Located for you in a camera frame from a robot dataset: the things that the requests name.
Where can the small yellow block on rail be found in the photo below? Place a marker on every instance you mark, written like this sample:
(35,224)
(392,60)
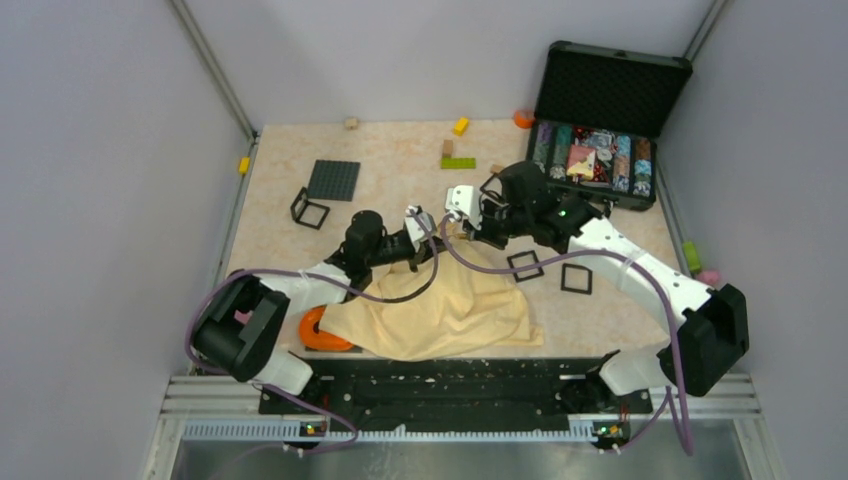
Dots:
(244,165)

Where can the green long lego brick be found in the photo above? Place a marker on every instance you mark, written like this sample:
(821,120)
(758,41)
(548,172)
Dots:
(457,163)

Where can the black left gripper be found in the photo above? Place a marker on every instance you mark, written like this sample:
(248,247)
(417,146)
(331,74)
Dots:
(426,251)

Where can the black square frame centre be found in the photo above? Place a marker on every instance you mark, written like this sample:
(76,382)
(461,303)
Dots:
(524,266)

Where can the black square frame right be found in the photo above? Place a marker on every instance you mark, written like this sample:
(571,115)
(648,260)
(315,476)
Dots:
(576,279)

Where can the black cube frame left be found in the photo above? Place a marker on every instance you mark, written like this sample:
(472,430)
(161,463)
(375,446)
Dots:
(307,213)

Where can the dark grey lego baseplate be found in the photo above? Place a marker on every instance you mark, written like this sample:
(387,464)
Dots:
(333,180)

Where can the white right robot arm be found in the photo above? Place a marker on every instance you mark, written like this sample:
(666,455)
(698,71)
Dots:
(707,327)

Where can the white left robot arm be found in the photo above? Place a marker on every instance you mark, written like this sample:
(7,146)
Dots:
(235,331)

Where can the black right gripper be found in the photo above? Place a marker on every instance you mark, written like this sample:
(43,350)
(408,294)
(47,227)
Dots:
(483,234)

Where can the pink box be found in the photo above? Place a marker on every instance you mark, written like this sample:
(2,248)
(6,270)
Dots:
(242,317)

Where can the orange round object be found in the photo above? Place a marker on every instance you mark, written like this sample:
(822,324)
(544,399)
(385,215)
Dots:
(524,119)

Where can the black square frame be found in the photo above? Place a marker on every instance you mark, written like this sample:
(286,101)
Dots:
(524,266)
(576,279)

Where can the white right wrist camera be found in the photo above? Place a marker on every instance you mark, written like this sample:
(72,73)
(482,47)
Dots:
(462,204)

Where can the cream yellow t-shirt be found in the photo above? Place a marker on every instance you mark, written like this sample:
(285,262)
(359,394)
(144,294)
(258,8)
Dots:
(435,312)

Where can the yellow lego brick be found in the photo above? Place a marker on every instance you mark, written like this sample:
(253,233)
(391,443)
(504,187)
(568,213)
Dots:
(460,127)

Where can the black open carrying case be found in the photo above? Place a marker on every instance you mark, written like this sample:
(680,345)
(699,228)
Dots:
(598,115)

